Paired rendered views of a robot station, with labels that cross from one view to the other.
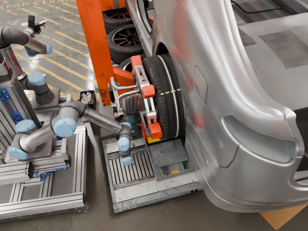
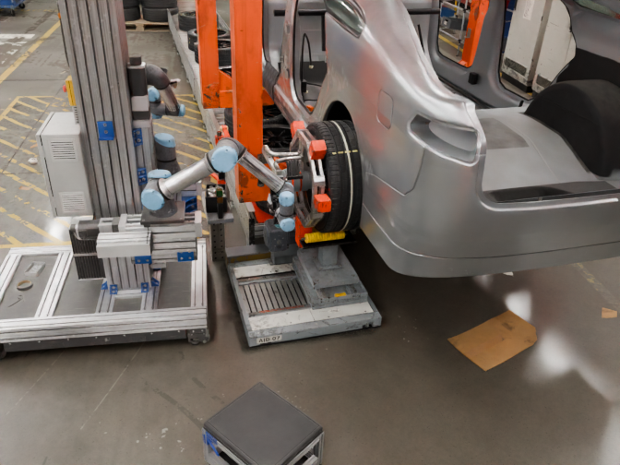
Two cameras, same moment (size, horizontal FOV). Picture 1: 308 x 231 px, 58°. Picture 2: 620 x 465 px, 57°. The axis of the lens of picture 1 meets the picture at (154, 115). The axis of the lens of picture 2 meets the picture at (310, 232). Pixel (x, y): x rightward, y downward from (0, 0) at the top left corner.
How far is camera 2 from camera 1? 1.52 m
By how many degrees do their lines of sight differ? 17
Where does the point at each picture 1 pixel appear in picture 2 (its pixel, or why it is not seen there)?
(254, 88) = (437, 86)
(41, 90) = (169, 154)
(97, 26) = (254, 80)
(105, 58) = (256, 127)
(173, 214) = (336, 351)
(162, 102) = (334, 162)
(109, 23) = not seen: hidden behind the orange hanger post
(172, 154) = (336, 273)
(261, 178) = (449, 188)
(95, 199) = (218, 331)
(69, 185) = (185, 300)
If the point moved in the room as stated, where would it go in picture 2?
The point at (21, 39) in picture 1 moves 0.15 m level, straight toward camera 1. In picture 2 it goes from (163, 80) to (172, 87)
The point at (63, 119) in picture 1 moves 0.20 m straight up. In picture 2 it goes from (224, 147) to (222, 105)
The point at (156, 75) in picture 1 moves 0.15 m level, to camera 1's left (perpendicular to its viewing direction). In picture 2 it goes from (327, 134) to (300, 133)
